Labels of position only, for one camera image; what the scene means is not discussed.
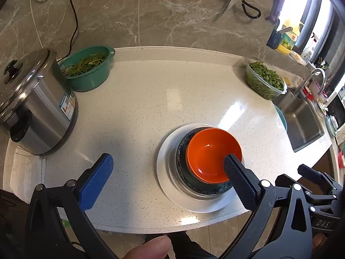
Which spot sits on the green plastic colander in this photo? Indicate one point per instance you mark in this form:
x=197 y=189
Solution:
x=93 y=78

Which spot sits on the white cloth under cooker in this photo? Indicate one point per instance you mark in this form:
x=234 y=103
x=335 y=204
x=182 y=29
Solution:
x=27 y=172

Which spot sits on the blue green patterned bowl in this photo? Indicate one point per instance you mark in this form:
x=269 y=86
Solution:
x=188 y=179

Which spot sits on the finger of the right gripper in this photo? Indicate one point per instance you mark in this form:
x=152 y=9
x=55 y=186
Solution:
x=321 y=179

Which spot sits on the blue utensil cup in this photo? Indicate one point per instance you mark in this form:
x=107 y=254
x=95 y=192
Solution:
x=276 y=37

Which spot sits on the chrome faucet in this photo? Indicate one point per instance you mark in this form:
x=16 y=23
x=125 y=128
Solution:
x=316 y=72

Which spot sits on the orange plastic bowl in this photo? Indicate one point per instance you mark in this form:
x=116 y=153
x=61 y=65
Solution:
x=206 y=151

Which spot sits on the person's left hand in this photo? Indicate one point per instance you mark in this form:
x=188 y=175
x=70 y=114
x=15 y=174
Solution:
x=156 y=248

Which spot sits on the stainless steel rice cooker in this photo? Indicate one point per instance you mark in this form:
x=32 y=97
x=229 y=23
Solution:
x=38 y=108

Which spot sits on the yellow dish soap bottle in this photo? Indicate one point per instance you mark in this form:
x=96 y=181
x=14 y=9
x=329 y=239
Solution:
x=289 y=36

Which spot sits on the clear bowl of greens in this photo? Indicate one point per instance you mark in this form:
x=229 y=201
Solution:
x=264 y=79

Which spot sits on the stainless steel sink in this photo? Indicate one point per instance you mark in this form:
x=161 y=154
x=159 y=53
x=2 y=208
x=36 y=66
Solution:
x=303 y=125

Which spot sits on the person's right hand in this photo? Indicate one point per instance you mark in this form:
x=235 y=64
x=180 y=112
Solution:
x=318 y=241

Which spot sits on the white spray bottle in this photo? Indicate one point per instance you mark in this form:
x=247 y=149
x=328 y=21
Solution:
x=309 y=49

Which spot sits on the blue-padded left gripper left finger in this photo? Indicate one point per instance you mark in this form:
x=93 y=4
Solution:
x=57 y=225

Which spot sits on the purple hanging utensil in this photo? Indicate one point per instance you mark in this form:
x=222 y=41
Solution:
x=275 y=11

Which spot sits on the leafy greens in colander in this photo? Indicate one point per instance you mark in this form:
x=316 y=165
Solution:
x=85 y=65

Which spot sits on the kitchen scissors on wall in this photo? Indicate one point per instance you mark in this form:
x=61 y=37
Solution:
x=230 y=4

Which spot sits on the yellow sponge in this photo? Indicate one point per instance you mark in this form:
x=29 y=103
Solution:
x=287 y=81

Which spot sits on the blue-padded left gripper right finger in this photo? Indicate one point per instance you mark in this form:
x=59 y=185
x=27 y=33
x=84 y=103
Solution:
x=259 y=197

